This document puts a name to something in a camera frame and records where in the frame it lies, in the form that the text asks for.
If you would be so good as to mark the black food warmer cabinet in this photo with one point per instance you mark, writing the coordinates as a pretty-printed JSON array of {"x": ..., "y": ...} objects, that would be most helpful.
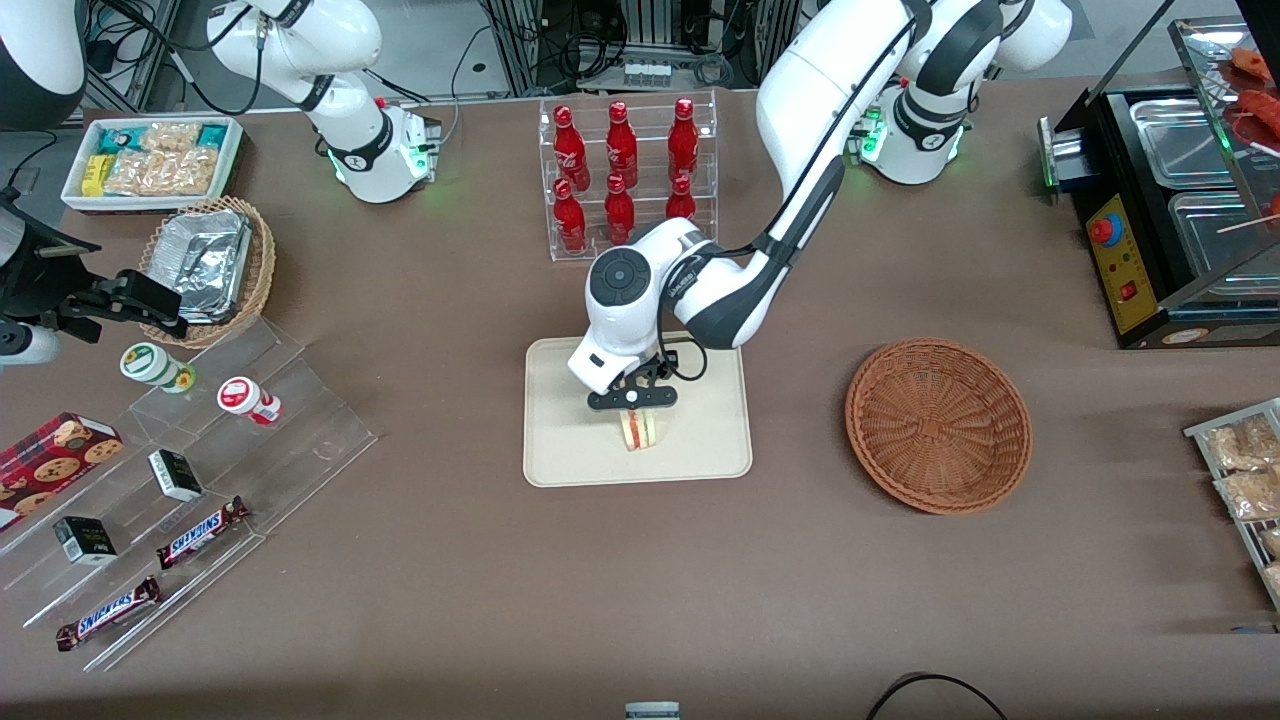
[{"x": 1110, "y": 130}]

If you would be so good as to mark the green lid yogurt cup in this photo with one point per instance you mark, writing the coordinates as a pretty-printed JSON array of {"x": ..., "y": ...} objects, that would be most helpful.
[{"x": 148, "y": 364}]

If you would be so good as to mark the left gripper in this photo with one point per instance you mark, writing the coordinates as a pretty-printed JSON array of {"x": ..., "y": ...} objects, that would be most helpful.
[{"x": 662, "y": 368}]

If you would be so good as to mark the aluminium profile frame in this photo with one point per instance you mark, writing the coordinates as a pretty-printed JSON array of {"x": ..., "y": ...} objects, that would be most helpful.
[{"x": 515, "y": 45}]

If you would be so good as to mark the small clear cracker bag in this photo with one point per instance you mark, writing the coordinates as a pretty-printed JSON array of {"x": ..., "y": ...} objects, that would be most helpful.
[{"x": 170, "y": 136}]

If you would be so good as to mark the triangular sandwich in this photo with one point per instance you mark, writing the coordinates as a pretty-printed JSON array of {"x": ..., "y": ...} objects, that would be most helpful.
[{"x": 640, "y": 430}]

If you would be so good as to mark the teal snack packet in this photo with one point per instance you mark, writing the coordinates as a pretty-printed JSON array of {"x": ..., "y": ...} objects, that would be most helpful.
[
  {"x": 120, "y": 140},
  {"x": 212, "y": 135}
]

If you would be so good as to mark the small grey device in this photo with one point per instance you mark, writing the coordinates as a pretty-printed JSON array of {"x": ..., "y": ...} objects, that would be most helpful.
[{"x": 652, "y": 711}]

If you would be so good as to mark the red cookie box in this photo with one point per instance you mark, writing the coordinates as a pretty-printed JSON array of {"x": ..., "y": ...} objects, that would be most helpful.
[{"x": 50, "y": 460}]

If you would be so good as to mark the stacked aluminium foil containers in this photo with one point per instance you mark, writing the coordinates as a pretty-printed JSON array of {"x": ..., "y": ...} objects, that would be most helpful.
[{"x": 200, "y": 265}]

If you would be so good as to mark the small black carton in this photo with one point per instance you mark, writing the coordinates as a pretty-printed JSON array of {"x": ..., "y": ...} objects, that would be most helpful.
[
  {"x": 85, "y": 540},
  {"x": 175, "y": 475}
]

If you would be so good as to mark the clear acrylic bottle rack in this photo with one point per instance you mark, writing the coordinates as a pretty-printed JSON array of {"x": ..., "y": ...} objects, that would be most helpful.
[{"x": 545, "y": 150}]

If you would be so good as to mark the red emergency stop button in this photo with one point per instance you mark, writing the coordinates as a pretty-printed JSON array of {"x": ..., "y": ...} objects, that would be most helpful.
[{"x": 1104, "y": 229}]

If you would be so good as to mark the red cola bottle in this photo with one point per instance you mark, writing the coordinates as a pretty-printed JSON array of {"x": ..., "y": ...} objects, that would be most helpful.
[
  {"x": 570, "y": 222},
  {"x": 621, "y": 148},
  {"x": 569, "y": 150},
  {"x": 683, "y": 142},
  {"x": 681, "y": 202},
  {"x": 619, "y": 215}
]

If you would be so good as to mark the white power strip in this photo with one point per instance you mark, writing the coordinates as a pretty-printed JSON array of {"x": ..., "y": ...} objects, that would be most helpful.
[{"x": 647, "y": 73}]

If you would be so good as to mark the large clear cracker bag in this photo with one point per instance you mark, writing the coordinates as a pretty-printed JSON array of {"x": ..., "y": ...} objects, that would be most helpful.
[{"x": 160, "y": 172}]

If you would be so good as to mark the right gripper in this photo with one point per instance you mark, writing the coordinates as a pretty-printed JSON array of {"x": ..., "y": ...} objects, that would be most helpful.
[{"x": 37, "y": 279}]

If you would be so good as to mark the light oval wicker basket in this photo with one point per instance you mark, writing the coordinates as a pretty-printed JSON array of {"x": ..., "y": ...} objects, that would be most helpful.
[{"x": 262, "y": 270}]

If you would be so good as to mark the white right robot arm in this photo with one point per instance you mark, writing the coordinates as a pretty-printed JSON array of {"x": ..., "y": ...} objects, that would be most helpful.
[{"x": 340, "y": 40}]

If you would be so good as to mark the clear bag of pastries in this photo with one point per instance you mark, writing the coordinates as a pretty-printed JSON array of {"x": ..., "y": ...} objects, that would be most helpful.
[
  {"x": 1245, "y": 443},
  {"x": 1250, "y": 494}
]

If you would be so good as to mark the steel warmer pan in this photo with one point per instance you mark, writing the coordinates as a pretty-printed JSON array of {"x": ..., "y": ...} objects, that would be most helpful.
[
  {"x": 1225, "y": 240},
  {"x": 1180, "y": 140}
]

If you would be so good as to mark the red lid yogurt cup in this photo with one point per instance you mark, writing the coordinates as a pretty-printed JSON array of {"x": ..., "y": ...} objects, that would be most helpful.
[{"x": 240, "y": 396}]

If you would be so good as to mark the white rectangular snack bin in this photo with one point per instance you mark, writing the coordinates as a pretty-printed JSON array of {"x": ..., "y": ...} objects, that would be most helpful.
[{"x": 150, "y": 203}]

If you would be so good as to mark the clear acrylic stepped display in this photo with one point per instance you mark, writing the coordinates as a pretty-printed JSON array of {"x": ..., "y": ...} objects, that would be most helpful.
[{"x": 300, "y": 450}]

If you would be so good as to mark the tray of packaged pastries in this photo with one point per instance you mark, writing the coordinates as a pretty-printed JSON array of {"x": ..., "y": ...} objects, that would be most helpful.
[{"x": 1250, "y": 540}]

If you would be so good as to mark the brown round wicker basket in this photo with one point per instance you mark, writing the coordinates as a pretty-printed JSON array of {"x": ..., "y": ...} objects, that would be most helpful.
[{"x": 940, "y": 425}]

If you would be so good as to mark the yellow snack packet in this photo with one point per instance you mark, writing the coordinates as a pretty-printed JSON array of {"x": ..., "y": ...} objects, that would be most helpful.
[{"x": 97, "y": 175}]

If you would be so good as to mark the cream plastic tray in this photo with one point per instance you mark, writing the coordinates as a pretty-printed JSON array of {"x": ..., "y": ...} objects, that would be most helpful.
[{"x": 560, "y": 440}]

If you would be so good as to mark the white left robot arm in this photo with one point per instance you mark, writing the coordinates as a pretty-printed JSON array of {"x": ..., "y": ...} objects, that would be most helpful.
[{"x": 800, "y": 100}]

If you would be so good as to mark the snickers chocolate bar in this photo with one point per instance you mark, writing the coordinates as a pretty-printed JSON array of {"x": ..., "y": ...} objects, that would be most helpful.
[
  {"x": 108, "y": 614},
  {"x": 200, "y": 532}
]

